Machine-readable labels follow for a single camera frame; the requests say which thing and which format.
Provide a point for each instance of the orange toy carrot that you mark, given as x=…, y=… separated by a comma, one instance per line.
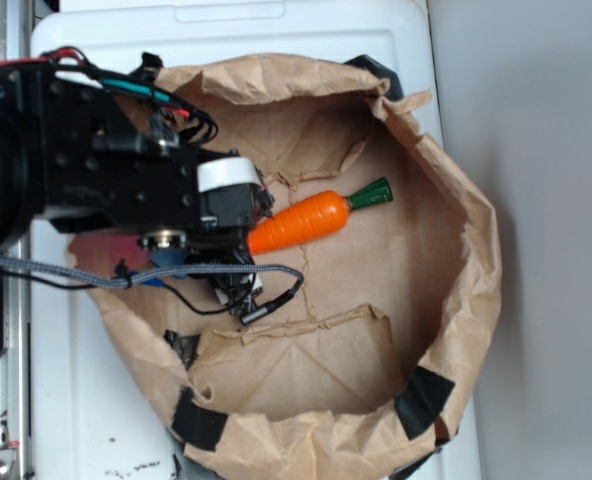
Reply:
x=315, y=217

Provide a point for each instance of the aluminium rail frame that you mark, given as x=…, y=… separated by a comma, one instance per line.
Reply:
x=15, y=431

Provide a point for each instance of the black tape piece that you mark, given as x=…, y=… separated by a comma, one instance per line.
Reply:
x=197, y=426
x=419, y=405
x=184, y=346
x=379, y=70

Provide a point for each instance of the blue sponge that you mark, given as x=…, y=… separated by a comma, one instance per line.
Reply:
x=165, y=259

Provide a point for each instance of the white plastic bin lid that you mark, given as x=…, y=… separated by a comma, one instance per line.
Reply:
x=89, y=421

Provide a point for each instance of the brown paper bag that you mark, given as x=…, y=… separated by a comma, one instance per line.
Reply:
x=310, y=389

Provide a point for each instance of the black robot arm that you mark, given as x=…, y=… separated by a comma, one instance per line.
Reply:
x=96, y=151

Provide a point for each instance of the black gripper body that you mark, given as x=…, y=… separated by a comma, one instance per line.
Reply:
x=233, y=200

